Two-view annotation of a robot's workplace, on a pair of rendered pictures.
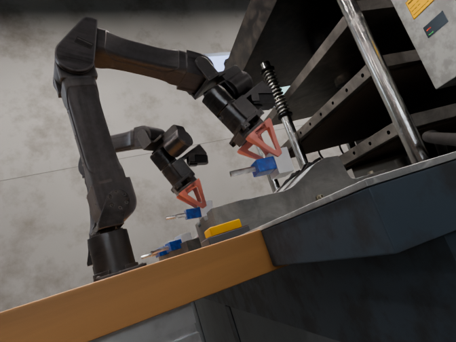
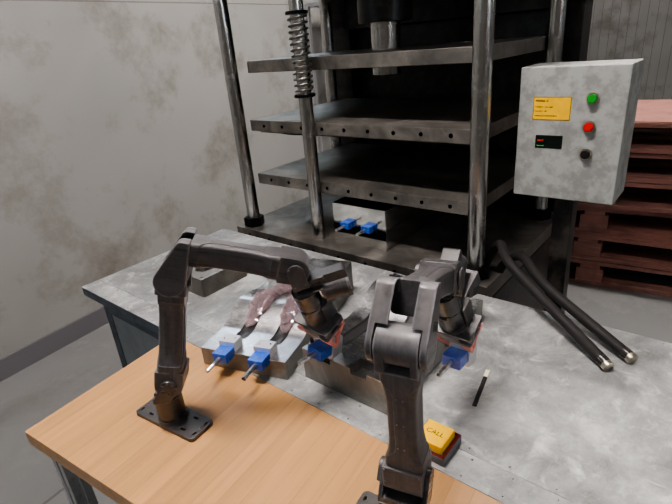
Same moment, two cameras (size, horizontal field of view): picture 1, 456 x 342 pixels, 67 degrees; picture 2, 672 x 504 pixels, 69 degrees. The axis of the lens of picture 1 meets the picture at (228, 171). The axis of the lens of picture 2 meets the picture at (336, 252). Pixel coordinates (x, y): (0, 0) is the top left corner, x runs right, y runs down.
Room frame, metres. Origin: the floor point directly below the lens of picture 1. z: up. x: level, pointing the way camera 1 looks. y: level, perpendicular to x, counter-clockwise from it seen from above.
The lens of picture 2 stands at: (0.09, 0.58, 1.59)
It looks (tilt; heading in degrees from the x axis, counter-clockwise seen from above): 23 degrees down; 329
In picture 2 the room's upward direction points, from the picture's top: 5 degrees counter-clockwise
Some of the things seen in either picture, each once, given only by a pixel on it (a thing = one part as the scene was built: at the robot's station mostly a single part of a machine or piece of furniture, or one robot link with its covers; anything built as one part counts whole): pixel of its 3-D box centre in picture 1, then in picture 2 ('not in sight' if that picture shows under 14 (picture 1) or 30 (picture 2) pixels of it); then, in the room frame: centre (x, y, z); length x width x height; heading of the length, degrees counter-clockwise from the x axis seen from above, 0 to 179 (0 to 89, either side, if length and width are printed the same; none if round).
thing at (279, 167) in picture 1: (258, 167); (452, 360); (0.72, -0.07, 0.93); 0.13 x 0.05 x 0.05; 108
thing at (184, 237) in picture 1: (171, 246); (257, 363); (1.09, 0.25, 0.86); 0.13 x 0.05 x 0.05; 125
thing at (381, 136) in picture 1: (385, 152); (396, 170); (1.84, -0.83, 1.02); 1.10 x 0.74 x 0.05; 18
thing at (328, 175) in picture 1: (287, 201); (399, 324); (0.99, -0.13, 0.87); 0.50 x 0.26 x 0.14; 108
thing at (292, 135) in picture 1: (304, 164); (312, 168); (1.88, -0.41, 1.10); 0.05 x 0.05 x 1.30
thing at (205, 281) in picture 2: not in sight; (212, 273); (1.75, 0.13, 0.84); 0.20 x 0.15 x 0.07; 108
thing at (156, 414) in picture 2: not in sight; (170, 405); (1.10, 0.47, 0.84); 0.20 x 0.07 x 0.08; 25
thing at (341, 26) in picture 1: (351, 71); (394, 54); (1.84, -0.84, 1.52); 1.10 x 0.70 x 0.05; 18
